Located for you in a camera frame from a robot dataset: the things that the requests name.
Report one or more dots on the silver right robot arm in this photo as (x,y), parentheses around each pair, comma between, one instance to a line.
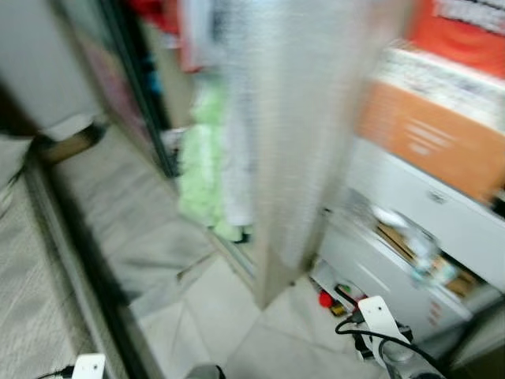
(402,359)

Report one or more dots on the orange cardboard box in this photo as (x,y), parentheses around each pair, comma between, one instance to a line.
(426,138)

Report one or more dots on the small red object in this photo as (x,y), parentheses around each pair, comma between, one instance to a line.
(324,299)

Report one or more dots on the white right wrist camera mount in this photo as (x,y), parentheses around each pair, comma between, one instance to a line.
(380,320)

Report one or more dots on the white drawer cabinet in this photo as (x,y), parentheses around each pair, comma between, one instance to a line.
(458,221)

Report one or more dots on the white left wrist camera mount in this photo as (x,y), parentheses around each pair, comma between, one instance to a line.
(88,366)

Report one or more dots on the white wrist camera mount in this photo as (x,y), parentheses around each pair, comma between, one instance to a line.
(88,366)
(380,320)

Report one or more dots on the grey robot left leg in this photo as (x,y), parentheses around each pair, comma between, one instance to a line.
(205,372)

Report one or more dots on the light green fluffy cloth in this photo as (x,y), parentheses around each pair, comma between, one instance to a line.
(201,166)

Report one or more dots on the translucent white hanging curtain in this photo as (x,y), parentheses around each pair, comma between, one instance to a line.
(308,126)

